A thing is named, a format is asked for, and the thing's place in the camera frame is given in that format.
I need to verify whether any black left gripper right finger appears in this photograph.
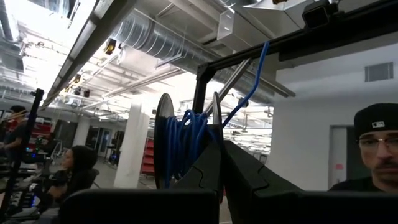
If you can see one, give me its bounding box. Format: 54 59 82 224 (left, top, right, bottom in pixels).
223 139 398 224

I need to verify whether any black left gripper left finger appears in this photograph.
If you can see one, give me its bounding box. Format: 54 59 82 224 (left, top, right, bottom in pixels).
58 140 222 224

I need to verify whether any blue cord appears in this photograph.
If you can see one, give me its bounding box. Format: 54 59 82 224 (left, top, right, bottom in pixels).
161 40 271 187

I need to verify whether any black cord spool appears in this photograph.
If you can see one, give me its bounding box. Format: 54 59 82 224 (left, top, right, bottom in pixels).
153 91 225 190

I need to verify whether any red storage rack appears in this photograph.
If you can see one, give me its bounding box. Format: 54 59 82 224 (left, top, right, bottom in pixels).
140 138 156 175

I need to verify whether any grey door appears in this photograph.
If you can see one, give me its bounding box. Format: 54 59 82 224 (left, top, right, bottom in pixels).
328 124 373 190

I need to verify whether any white column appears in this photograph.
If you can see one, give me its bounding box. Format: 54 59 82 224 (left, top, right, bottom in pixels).
113 102 150 190

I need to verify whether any person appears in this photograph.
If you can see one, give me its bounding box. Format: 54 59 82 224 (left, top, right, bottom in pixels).
37 145 100 212
328 102 398 194
0 105 31 162

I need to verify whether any black stand pole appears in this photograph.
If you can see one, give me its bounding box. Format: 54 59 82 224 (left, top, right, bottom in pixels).
0 88 45 218

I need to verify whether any black ceiling spotlight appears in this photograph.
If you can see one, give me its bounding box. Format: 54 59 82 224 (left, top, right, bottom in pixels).
104 37 118 56

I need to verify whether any long ceiling light bar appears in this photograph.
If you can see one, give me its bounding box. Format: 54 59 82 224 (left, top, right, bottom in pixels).
40 0 137 110

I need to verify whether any grey wall vent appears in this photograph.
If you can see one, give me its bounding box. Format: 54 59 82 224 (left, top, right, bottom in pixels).
364 61 394 83

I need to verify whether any silver ventilation duct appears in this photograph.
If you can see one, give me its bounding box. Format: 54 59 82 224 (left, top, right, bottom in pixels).
110 8 296 105

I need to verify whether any silver rectangular duct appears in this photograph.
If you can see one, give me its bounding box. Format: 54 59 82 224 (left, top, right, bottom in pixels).
216 8 274 53

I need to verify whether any black overhead camera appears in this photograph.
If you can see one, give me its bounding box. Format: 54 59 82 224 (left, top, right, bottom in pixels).
302 0 339 29

